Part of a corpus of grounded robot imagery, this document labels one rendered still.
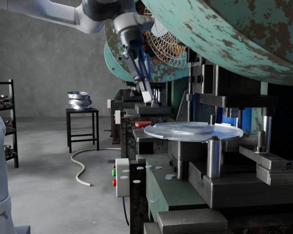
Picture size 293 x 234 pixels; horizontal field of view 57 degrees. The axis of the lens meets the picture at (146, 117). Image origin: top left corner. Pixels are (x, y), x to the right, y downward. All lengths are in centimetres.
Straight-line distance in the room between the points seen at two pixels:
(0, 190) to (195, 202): 54
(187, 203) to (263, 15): 46
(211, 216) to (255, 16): 43
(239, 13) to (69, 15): 73
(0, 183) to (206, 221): 57
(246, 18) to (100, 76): 708
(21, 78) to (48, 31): 139
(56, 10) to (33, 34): 672
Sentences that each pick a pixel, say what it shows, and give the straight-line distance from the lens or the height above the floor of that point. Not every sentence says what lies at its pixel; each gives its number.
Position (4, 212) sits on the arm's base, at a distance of 92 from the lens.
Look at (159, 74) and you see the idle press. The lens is 212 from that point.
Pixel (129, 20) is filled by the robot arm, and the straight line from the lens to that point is 92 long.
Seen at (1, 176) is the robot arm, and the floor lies 66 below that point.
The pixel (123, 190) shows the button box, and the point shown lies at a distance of 106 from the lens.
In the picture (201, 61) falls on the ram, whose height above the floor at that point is 99.
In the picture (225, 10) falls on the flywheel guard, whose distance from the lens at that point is 34.
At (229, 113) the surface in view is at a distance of 84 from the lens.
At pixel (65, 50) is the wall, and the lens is 749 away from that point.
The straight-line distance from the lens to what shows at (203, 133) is 77.
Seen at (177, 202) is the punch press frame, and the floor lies 64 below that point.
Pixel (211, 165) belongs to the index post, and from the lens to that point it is 66.
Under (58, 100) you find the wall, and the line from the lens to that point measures 751.
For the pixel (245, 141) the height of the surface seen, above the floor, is 76.
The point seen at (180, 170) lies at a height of 68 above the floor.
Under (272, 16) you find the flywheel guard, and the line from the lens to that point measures 36.
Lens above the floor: 93
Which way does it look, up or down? 8 degrees down
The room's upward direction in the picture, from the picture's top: straight up
